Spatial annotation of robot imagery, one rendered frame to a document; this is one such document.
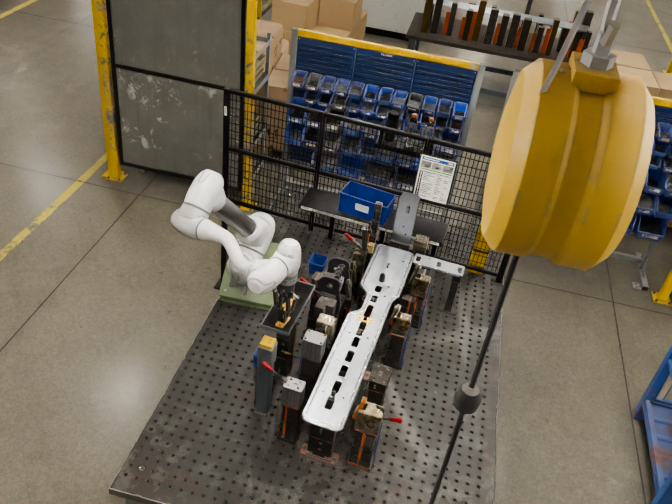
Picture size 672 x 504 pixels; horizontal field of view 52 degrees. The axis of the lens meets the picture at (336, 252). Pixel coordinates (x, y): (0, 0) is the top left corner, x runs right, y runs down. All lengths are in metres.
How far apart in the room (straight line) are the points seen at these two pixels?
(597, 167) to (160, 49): 5.22
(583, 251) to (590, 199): 0.04
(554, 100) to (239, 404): 3.03
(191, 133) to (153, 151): 0.43
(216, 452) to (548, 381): 2.52
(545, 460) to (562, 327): 1.28
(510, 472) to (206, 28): 3.68
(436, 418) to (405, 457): 0.30
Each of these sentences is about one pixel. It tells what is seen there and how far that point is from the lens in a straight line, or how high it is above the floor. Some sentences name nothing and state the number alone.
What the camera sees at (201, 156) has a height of 0.39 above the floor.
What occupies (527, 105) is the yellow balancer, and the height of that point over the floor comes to 3.13.
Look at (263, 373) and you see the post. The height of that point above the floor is 0.98.
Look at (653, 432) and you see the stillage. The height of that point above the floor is 0.19.
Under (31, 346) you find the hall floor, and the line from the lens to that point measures 4.81.
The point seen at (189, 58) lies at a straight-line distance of 5.52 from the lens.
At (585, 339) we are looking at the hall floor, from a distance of 5.38.
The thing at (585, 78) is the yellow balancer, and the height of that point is 3.15.
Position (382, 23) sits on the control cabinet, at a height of 0.19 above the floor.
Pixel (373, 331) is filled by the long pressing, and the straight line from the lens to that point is 3.40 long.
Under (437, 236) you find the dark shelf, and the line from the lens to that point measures 4.08.
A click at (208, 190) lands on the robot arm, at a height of 1.60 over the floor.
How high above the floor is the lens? 3.31
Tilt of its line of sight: 37 degrees down
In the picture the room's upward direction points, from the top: 8 degrees clockwise
